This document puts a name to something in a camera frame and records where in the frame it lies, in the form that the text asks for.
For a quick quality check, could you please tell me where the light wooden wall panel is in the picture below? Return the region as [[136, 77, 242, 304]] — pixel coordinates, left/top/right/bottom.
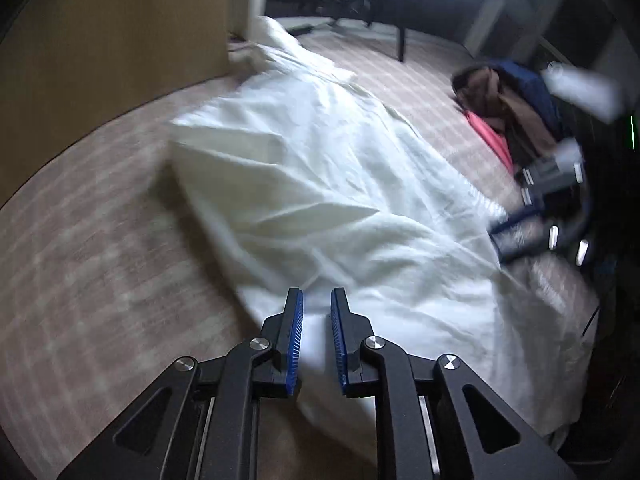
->
[[0, 0, 258, 206]]

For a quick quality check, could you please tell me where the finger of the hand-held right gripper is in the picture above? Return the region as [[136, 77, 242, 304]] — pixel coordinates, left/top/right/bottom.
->
[[515, 152, 586, 206], [487, 210, 591, 267]]

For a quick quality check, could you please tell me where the pile of dark clothes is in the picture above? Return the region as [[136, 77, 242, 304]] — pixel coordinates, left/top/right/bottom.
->
[[450, 57, 576, 161]]

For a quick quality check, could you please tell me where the white shirt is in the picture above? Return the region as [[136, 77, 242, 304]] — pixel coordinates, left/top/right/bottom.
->
[[167, 15, 588, 436]]

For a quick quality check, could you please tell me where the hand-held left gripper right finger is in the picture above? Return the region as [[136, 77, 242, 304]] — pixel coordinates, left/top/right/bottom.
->
[[330, 287, 578, 480]]

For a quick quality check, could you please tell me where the pink cloth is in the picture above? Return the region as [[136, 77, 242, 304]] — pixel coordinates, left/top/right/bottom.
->
[[462, 110, 516, 171]]

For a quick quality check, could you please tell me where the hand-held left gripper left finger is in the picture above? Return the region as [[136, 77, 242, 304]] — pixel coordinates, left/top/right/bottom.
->
[[57, 287, 304, 480]]

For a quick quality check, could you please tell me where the black tripod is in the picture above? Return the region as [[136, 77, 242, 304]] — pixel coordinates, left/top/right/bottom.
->
[[300, 0, 416, 63]]

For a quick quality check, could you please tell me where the beige plaid table cloth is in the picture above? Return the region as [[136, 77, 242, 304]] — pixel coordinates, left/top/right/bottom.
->
[[0, 15, 601, 480]]

